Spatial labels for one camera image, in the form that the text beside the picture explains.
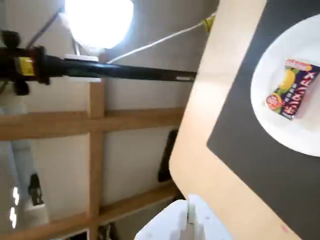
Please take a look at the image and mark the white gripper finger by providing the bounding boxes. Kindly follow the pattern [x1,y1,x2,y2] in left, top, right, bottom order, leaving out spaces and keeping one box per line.
[187,193,233,240]
[134,199,189,240]

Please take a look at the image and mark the purple candy box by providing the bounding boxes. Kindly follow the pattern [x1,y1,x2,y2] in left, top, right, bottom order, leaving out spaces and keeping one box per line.
[263,57,320,121]

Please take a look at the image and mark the white round dish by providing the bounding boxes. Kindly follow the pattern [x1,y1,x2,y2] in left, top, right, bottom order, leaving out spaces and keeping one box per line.
[250,13,320,158]

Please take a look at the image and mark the dark grey mat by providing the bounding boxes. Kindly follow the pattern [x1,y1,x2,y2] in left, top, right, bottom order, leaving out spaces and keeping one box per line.
[206,0,320,240]

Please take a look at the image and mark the white box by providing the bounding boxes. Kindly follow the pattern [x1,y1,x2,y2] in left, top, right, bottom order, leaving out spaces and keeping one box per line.
[63,53,104,84]

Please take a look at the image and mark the bright round lamp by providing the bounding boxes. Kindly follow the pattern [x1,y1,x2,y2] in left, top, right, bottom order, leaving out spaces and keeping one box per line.
[64,0,135,50]

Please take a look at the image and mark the light wood shelf frame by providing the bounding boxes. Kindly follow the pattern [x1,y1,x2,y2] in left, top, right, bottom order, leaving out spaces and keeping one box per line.
[0,79,188,240]

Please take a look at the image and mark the black camera stand pole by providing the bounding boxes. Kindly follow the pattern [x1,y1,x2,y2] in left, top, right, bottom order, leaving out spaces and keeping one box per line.
[0,29,198,97]

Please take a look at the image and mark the white cable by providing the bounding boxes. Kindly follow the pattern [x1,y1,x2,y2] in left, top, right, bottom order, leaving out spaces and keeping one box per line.
[106,11,217,65]

